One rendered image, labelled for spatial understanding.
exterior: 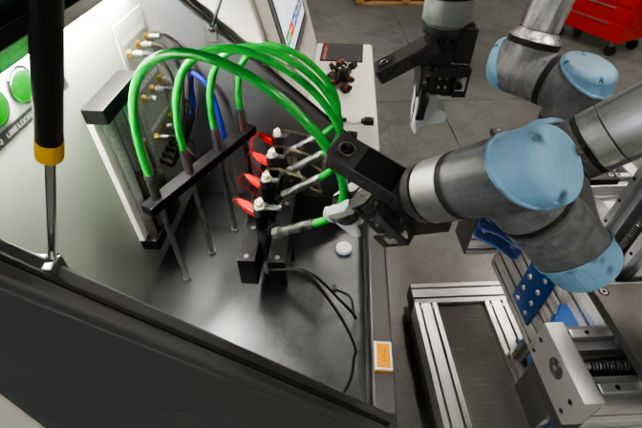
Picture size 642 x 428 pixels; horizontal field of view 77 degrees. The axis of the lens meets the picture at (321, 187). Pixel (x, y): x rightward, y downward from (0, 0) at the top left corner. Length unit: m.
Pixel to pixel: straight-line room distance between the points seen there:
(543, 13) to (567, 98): 0.19
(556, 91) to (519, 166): 0.66
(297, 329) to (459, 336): 0.90
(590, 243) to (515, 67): 0.66
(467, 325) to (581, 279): 1.27
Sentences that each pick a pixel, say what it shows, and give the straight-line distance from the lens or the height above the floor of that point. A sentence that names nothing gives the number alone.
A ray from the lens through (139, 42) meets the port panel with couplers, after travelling 0.95.
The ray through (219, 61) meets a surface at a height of 1.41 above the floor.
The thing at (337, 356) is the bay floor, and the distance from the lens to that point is 0.90.
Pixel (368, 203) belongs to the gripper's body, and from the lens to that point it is 0.51.
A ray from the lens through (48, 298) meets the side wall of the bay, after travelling 0.48.
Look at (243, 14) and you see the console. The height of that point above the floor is 1.33.
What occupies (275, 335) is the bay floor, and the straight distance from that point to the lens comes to 0.92.
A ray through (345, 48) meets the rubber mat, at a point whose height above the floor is 0.98.
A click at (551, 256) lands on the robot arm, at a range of 0.45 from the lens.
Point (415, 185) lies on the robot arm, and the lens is 0.45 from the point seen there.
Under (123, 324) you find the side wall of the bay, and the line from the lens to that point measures 0.49.
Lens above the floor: 1.64
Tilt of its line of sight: 42 degrees down
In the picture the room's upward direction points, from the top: straight up
